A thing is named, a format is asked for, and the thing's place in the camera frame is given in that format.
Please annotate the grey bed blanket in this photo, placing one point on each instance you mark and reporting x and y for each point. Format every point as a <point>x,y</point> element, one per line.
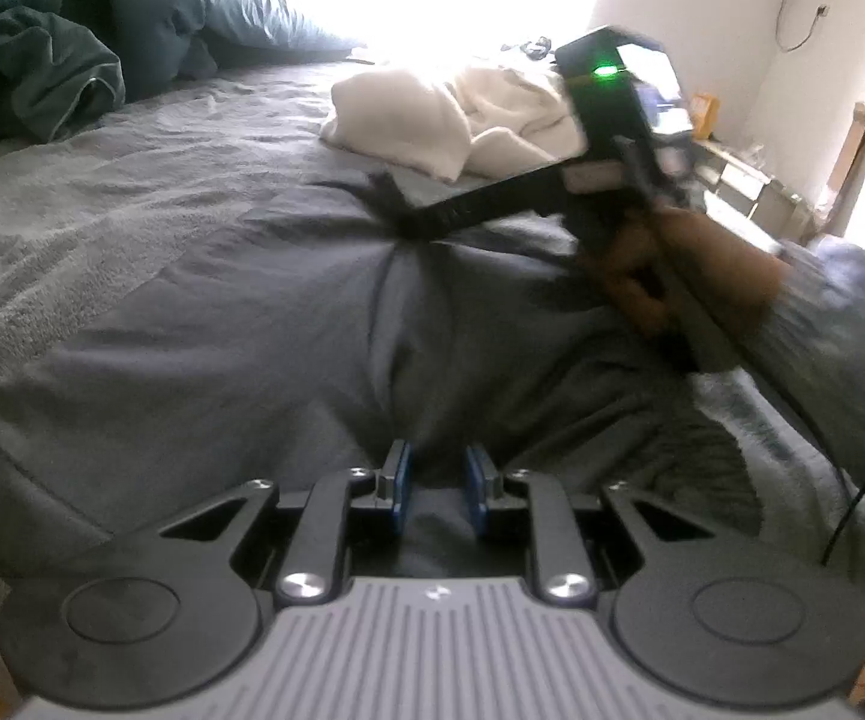
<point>102,202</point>

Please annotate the dark sneakers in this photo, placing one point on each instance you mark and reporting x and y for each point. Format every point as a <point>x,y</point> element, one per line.
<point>528,49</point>

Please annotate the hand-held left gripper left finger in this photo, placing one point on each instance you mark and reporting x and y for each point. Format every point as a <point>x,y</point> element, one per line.
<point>400,487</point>

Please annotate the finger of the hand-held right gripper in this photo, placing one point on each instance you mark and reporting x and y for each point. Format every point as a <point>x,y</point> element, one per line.
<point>477,206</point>

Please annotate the person's right hand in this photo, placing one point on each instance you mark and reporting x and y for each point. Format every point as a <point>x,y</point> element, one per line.
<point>732,270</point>

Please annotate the blue duvet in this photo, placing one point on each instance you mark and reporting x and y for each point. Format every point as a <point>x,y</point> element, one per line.
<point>102,22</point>

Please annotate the pale wooden desk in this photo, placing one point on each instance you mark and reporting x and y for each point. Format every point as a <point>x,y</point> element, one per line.
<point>747,180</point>

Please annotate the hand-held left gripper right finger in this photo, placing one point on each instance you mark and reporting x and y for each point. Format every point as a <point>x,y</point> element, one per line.
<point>477,491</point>

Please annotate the dark grey garment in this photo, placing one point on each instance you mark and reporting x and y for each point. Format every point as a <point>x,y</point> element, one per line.
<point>252,330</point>

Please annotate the wooden chair back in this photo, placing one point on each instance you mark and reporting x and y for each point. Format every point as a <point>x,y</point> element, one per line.
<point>852,165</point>

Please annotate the yellow box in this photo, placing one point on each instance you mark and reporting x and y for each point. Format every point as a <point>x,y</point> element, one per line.
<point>705,116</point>

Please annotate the white fluffy sweater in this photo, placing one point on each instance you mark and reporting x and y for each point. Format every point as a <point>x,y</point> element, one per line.
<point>417,112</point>

